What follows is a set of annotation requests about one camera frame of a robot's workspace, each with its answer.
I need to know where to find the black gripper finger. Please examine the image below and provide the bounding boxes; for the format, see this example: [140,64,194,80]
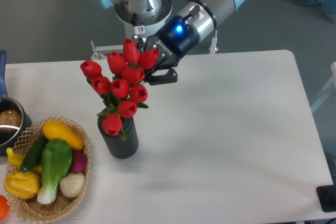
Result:
[131,34,146,51]
[146,68,178,86]

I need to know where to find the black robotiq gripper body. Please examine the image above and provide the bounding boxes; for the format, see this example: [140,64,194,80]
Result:
[144,15,200,75]

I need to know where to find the red tulip bouquet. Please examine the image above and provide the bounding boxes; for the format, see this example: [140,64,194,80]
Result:
[80,39,160,140]

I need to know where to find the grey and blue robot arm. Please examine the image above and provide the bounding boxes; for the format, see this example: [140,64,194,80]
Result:
[94,0,245,85]

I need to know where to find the dark grey ribbed vase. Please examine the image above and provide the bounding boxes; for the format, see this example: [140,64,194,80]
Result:
[98,109,139,159]

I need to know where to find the yellow squash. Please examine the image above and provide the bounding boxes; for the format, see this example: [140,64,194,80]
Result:
[42,120,84,151]

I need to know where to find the purple radish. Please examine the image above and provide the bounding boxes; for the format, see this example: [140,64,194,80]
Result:
[71,151,88,173]

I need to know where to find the green bok choy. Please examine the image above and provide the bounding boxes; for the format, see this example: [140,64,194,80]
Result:
[37,139,72,205]

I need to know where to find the white garlic bulb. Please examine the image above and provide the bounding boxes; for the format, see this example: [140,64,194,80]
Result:
[60,173,85,198]

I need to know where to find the woven wicker basket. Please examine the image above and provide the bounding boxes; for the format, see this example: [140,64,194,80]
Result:
[4,116,92,224]

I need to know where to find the dark green cucumber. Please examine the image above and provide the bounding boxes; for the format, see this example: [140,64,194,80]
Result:
[20,133,49,173]

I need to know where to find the small yellow gourd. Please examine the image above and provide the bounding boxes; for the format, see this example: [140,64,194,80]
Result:
[6,147,41,175]

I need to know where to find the yellow bell pepper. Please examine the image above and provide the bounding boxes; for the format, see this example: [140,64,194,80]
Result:
[4,172,40,199]

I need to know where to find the black device at edge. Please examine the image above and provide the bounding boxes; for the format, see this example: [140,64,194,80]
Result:
[316,185,335,212]

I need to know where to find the orange fruit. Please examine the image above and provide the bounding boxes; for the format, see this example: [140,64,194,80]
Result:
[0,195,9,220]

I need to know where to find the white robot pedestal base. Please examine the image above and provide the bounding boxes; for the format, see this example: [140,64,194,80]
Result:
[90,0,221,60]

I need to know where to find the blue handled saucepan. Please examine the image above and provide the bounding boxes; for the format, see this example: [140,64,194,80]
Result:
[1,50,32,156]

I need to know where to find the white frame at right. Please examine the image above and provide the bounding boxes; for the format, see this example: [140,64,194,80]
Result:
[310,62,335,113]

